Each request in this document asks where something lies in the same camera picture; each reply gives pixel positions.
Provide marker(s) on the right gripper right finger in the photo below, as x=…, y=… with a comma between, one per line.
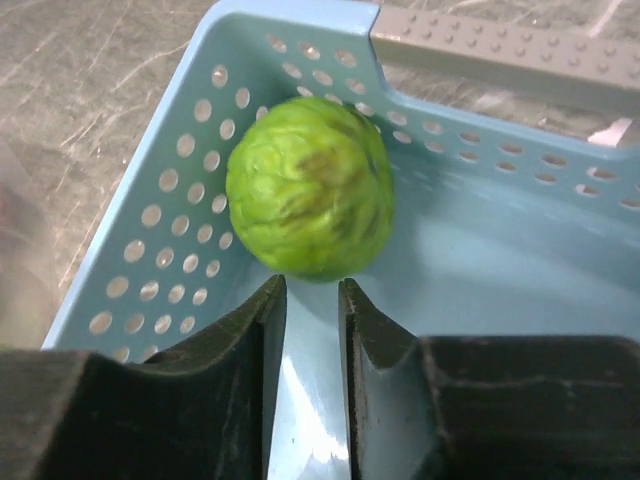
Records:
x=484, y=407

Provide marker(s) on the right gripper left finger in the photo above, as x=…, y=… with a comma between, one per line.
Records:
x=201, y=409

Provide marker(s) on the small green fruit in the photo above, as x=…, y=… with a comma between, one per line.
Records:
x=310, y=189

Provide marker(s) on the light blue plastic basket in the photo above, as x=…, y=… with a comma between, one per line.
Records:
x=500, y=229

